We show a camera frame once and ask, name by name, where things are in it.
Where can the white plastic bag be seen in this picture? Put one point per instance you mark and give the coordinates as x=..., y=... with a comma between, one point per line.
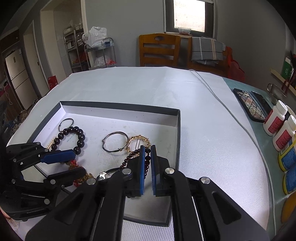
x=94, y=37

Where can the gold round hair clip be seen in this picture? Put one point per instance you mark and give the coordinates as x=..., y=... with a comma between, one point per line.
x=133, y=139

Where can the white refrigerator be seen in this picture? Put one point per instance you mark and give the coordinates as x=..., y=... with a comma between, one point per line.
x=18, y=78

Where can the green box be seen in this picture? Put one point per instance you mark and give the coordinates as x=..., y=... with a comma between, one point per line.
x=288, y=69

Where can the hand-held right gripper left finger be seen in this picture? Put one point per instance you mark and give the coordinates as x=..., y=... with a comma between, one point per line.
x=141, y=171

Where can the red box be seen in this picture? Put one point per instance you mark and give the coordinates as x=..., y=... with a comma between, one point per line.
x=52, y=83

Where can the window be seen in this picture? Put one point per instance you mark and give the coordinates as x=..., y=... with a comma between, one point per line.
x=189, y=15

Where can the red bead gold ornament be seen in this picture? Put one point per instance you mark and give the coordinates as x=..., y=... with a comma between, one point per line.
x=74, y=165

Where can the white bottle red label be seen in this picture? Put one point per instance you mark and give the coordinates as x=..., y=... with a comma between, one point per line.
x=283, y=136
x=274, y=120

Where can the phone with patterned case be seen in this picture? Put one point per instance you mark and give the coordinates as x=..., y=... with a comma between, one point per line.
x=249, y=104

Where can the metal trolley cart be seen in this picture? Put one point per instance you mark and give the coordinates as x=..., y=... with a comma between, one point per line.
x=108, y=55

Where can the dark phone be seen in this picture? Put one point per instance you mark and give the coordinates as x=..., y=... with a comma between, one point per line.
x=262, y=102

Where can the pearl hair clip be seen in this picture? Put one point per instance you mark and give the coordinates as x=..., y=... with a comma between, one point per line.
x=49, y=143

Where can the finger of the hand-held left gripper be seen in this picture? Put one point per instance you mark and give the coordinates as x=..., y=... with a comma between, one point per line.
x=67, y=177
x=57, y=156

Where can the black shallow cardboard box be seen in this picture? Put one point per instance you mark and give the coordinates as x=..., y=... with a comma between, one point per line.
x=97, y=125

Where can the red bag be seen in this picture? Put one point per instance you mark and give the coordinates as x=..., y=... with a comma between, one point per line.
x=234, y=68

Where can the metal cup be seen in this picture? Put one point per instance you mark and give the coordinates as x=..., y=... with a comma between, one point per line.
x=276, y=93

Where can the metal shelving rack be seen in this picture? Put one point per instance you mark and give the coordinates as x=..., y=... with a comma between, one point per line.
x=74, y=48

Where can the bowl on windowsill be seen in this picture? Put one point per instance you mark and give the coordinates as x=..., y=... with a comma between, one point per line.
x=184, y=30

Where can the yellow bottle blue label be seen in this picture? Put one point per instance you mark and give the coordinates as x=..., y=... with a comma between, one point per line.
x=289, y=156
x=291, y=182

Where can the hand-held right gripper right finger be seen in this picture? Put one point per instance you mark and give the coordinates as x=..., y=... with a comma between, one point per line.
x=153, y=171

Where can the grey plaid cloth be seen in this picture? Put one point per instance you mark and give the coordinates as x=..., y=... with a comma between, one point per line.
x=205, y=49

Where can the orange juice jar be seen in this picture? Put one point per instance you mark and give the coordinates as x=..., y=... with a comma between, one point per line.
x=290, y=210

